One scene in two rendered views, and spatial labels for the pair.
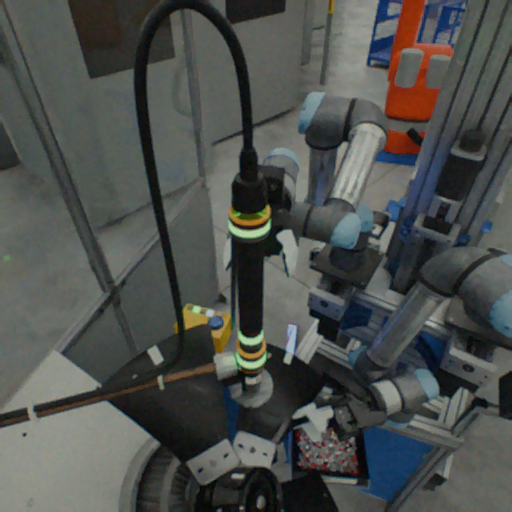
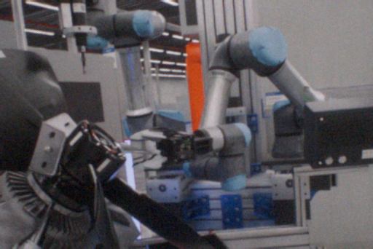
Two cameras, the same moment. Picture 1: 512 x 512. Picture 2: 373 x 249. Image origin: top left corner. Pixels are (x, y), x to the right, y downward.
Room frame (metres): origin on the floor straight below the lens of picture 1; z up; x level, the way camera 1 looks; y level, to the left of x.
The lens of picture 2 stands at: (-0.57, 0.04, 1.27)
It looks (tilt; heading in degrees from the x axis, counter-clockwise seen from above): 7 degrees down; 343
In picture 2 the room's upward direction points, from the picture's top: 5 degrees counter-clockwise
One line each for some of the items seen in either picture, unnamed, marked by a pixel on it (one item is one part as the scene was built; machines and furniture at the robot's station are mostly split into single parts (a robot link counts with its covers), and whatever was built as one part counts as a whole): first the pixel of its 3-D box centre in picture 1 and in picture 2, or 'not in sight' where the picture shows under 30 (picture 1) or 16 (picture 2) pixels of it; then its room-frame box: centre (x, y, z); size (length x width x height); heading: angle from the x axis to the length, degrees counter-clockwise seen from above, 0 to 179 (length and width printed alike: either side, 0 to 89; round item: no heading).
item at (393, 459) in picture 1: (305, 439); not in sight; (0.63, -0.20, 0.45); 0.82 x 0.02 x 0.66; 71
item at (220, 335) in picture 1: (204, 329); not in sight; (0.75, 0.17, 1.02); 0.16 x 0.10 x 0.11; 71
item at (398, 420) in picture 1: (395, 402); (228, 170); (0.48, -0.37, 1.08); 0.11 x 0.08 x 0.11; 27
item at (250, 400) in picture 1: (245, 374); (73, 12); (0.31, 0.02, 1.50); 0.09 x 0.07 x 0.10; 106
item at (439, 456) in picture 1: (413, 483); not in sight; (0.49, -0.61, 0.39); 0.04 x 0.04 x 0.78; 71
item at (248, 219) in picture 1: (249, 221); not in sight; (0.32, 0.01, 1.80); 0.04 x 0.04 x 0.03
